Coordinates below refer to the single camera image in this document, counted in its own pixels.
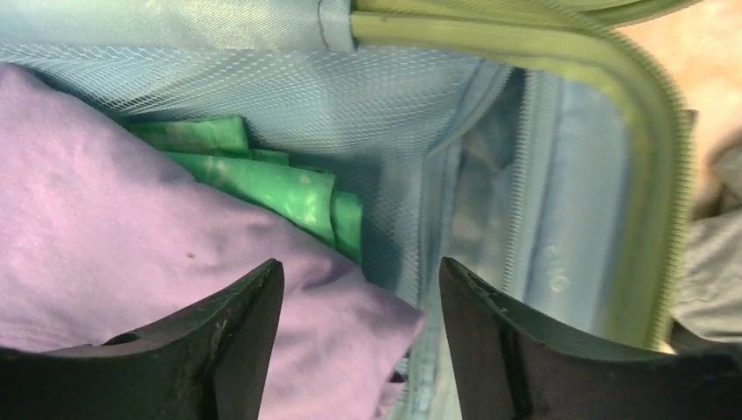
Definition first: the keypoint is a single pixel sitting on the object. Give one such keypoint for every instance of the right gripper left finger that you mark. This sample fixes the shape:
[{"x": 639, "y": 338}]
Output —
[{"x": 206, "y": 361}]

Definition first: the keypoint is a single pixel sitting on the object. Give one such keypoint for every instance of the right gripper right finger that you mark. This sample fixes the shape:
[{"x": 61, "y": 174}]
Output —
[{"x": 511, "y": 361}]

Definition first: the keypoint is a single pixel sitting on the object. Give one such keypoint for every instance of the purple t-shirt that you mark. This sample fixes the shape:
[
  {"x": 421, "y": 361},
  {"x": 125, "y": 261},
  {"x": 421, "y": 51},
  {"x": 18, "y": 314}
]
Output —
[{"x": 102, "y": 234}]

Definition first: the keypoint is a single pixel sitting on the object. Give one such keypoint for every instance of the green white tie-dye garment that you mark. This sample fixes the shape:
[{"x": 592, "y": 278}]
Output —
[{"x": 216, "y": 151}]

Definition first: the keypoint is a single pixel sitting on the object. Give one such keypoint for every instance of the grey garment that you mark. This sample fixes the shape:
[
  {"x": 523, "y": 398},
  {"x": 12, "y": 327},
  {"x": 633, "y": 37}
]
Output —
[{"x": 707, "y": 311}]

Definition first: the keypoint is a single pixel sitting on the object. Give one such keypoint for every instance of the green suitcase blue lining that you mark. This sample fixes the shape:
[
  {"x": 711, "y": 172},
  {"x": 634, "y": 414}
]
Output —
[{"x": 528, "y": 140}]

